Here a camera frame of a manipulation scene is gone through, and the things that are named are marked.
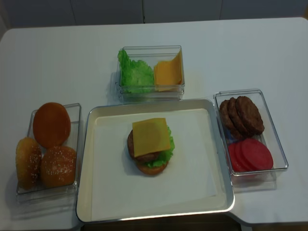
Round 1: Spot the bottom bun on tray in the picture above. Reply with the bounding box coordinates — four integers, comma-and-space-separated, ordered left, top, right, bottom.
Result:
135, 161, 168, 176

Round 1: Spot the left tomato slice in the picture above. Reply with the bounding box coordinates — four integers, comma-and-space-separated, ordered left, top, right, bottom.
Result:
228, 143, 243, 172

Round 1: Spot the right tomato slice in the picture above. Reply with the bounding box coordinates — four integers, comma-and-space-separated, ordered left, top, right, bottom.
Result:
240, 139, 273, 171

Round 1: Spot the tomato slice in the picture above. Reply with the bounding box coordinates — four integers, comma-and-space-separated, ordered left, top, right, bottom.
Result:
240, 139, 273, 171
228, 143, 243, 172
235, 142, 253, 171

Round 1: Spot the right brown patty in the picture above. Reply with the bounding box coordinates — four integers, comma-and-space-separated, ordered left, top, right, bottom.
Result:
236, 96, 265, 135

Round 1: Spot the clear patty tomato container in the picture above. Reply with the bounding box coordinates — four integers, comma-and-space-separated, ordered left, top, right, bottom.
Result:
213, 89, 289, 188

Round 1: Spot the lettuce leaf on burger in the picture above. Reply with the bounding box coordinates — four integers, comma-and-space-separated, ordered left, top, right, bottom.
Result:
145, 126, 175, 168

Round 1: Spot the clear bun container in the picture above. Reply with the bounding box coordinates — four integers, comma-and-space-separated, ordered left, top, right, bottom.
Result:
16, 103, 81, 204

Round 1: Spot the smooth orange bun half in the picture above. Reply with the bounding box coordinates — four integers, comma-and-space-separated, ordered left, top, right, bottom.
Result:
33, 102, 71, 149

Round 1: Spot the sesame top bun front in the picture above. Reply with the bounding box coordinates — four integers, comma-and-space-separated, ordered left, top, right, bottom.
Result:
40, 146, 77, 188

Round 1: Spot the middle tomato slice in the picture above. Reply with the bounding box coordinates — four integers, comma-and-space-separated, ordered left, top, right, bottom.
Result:
235, 142, 253, 171

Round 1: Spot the sesame bun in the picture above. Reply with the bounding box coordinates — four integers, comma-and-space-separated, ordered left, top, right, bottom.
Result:
40, 146, 77, 188
15, 137, 42, 190

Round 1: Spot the stack of cheese slices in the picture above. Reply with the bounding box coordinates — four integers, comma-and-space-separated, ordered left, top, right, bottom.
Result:
154, 51, 183, 91

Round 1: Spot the clear lettuce cheese container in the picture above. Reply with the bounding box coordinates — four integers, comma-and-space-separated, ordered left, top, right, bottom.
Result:
115, 45, 185, 103

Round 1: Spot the cheese slice on burger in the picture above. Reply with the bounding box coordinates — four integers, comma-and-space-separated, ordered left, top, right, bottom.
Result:
132, 117, 171, 157

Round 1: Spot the brown patty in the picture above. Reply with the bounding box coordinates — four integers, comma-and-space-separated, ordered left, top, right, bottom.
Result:
228, 97, 253, 138
219, 100, 243, 140
236, 96, 265, 135

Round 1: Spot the left brown patty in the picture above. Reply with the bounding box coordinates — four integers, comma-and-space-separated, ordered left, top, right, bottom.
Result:
219, 100, 243, 140

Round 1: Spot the burger patty on tray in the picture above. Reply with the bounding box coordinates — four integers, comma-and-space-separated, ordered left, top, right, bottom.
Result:
127, 131, 160, 163

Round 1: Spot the middle brown patty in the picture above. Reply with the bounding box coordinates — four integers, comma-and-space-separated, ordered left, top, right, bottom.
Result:
228, 97, 253, 138

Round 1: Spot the white metal tray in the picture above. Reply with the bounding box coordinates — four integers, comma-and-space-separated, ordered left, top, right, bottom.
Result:
76, 99, 234, 223

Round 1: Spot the green lettuce pile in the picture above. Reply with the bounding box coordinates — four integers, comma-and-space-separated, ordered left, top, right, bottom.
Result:
117, 50, 154, 93

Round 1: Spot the white paper liner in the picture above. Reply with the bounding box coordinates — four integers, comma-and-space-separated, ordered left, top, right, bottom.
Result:
92, 109, 217, 220

